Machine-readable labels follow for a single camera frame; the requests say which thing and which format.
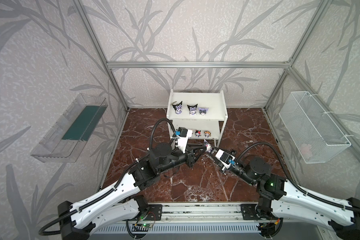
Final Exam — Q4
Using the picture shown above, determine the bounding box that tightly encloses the purple hat figure toy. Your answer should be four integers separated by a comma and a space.
204, 140, 212, 153

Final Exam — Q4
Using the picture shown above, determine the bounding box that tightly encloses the red black blue toy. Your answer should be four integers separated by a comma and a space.
195, 130, 202, 138

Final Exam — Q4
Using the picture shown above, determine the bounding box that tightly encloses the orange blue round toy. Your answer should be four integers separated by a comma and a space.
204, 131, 211, 138

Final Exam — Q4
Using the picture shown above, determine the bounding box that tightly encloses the purple winged figure toy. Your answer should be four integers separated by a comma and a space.
199, 108, 209, 116

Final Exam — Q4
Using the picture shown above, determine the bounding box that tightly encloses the black purple figure toy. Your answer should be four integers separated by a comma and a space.
187, 104, 198, 116
172, 101, 183, 115

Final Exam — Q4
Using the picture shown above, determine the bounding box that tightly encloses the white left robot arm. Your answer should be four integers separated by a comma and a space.
39, 118, 208, 240

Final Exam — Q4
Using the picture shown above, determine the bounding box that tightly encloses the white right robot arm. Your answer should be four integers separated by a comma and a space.
206, 144, 360, 240

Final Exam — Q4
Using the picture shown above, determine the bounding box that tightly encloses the white two-tier shelf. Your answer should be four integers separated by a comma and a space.
167, 90, 228, 147

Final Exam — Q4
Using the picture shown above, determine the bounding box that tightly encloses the pink toy in basket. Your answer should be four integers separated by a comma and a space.
300, 144, 313, 159

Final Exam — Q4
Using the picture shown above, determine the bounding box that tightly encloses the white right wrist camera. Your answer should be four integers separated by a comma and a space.
215, 149, 237, 169

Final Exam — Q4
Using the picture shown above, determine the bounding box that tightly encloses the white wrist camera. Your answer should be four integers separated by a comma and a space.
215, 149, 237, 169
173, 127, 193, 154

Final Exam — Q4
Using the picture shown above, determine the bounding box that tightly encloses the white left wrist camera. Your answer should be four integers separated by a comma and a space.
173, 127, 193, 154

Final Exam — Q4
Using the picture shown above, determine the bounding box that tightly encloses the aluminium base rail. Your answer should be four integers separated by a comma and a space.
91, 201, 330, 226

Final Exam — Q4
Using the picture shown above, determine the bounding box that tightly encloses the white wire mesh basket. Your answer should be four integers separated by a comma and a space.
279, 91, 352, 164

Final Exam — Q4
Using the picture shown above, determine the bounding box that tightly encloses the aluminium frame horizontal bar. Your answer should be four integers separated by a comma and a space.
106, 62, 290, 69

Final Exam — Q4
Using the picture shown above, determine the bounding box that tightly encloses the clear plastic wall bin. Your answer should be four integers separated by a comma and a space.
31, 94, 108, 163

